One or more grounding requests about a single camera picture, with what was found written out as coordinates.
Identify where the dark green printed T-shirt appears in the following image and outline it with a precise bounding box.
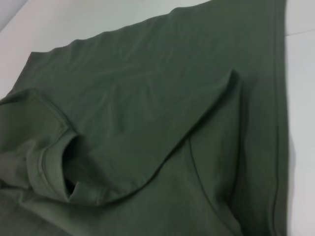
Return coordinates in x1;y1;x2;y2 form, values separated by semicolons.
0;0;295;236

